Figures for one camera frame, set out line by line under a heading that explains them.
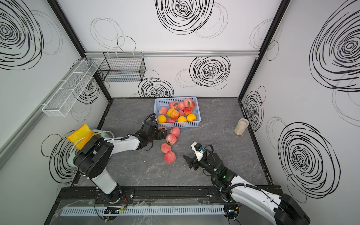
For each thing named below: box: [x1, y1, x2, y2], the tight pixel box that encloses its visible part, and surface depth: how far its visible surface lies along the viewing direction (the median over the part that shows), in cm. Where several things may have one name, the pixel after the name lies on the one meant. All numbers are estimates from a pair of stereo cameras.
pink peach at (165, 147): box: [160, 142, 172, 154], surface depth 89 cm
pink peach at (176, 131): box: [170, 126, 181, 138], surface depth 96 cm
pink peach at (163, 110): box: [158, 106, 168, 115], surface depth 107 cm
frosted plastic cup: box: [234, 118, 250, 136], surface depth 95 cm
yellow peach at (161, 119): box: [157, 114, 167, 124], surface depth 102 cm
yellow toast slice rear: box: [66, 123, 98, 150], surface depth 75 cm
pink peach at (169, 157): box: [164, 150, 177, 165], surface depth 84 cm
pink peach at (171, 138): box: [165, 133, 178, 145], surface depth 91 cm
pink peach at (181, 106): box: [177, 102, 186, 111], surface depth 111 cm
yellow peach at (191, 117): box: [186, 113, 197, 122], surface depth 104 cm
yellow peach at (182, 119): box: [177, 115, 188, 123], surface depth 101 cm
